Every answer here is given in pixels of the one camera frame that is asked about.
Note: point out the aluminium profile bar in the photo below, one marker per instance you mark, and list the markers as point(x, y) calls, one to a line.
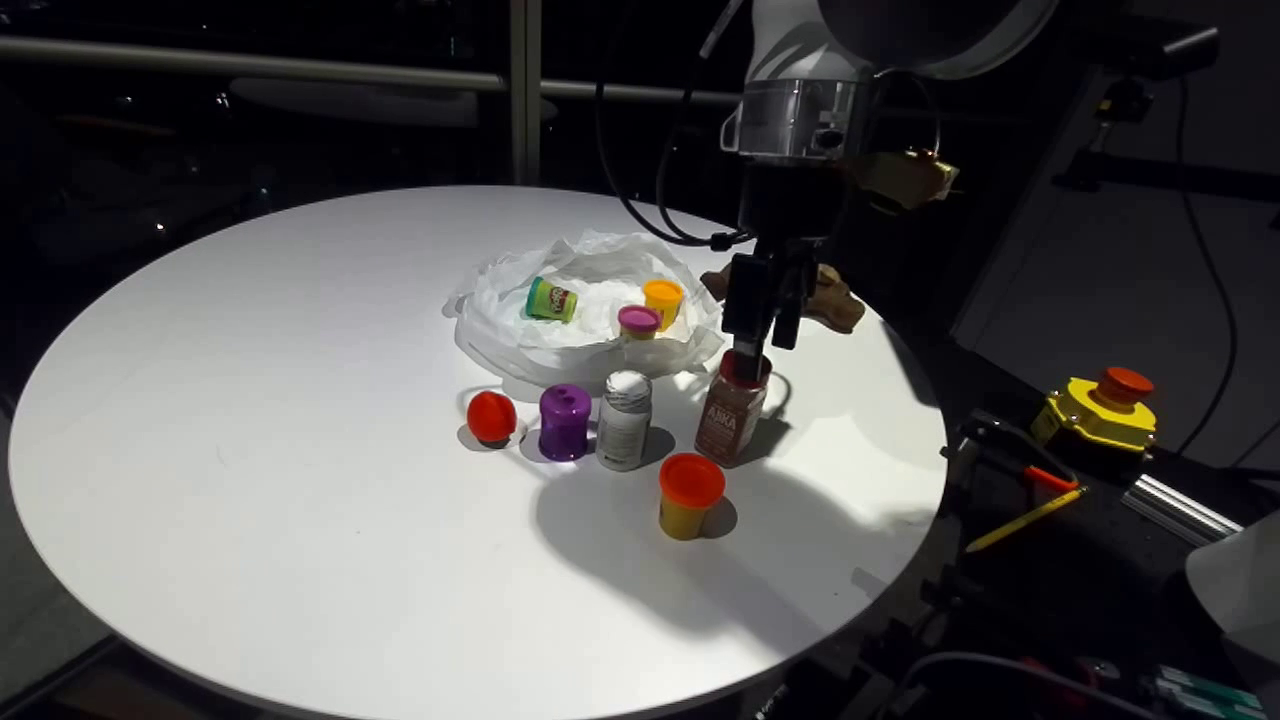
point(1181, 504)

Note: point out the white lid pill bottle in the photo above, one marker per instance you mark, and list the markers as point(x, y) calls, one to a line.
point(626, 421)

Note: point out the brown plush toy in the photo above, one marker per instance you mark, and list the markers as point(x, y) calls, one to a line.
point(832, 303)

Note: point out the yellow pencil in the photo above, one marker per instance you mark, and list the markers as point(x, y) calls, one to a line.
point(1027, 523)

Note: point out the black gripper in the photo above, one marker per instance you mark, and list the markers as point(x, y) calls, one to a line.
point(784, 212)

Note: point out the metal railing bar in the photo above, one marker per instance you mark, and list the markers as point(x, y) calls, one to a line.
point(264, 66)

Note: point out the yellow red emergency stop button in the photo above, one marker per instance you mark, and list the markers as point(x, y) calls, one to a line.
point(1100, 406)

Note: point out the yellow lid dough tub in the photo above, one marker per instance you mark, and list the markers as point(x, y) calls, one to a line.
point(662, 303)

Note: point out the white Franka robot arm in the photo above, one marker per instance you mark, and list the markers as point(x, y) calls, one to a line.
point(880, 53)

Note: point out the red toy tomato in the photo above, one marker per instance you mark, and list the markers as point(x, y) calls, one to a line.
point(489, 417)

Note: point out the white plastic bag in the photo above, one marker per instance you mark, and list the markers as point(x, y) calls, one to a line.
point(587, 350)

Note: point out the green lid dough tub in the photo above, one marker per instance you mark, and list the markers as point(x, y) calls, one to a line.
point(548, 299)

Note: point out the magenta lid dough tub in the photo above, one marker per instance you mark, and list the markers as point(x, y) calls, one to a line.
point(637, 322)

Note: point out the orange lid dough tub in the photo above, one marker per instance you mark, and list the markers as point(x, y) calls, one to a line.
point(694, 492)

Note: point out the purple plastic cup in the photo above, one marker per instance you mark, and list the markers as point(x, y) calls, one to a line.
point(564, 425)

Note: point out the red lid spice jar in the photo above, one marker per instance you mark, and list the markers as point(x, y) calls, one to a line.
point(729, 415)

